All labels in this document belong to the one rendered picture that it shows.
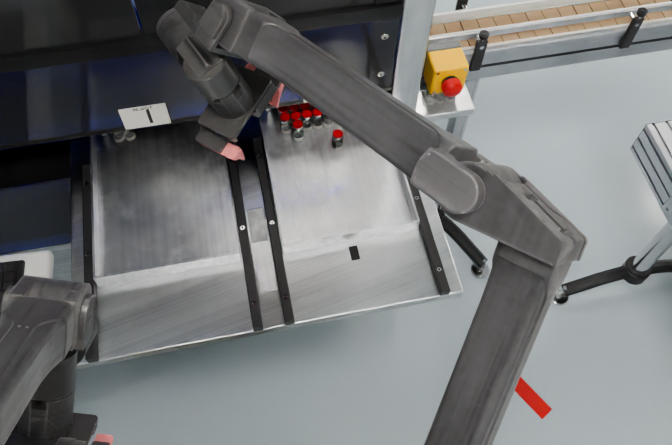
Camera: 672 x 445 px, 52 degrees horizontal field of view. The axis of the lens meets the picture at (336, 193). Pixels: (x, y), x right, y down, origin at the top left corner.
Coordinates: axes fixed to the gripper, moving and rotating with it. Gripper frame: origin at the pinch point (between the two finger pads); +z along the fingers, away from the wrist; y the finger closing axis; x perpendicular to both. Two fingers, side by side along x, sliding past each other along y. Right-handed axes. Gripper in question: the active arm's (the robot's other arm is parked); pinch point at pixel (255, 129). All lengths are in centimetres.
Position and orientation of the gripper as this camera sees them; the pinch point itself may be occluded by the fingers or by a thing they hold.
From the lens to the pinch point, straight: 104.2
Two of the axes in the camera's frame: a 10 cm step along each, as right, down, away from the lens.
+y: -5.0, 8.4, -2.0
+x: 8.4, 4.1, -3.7
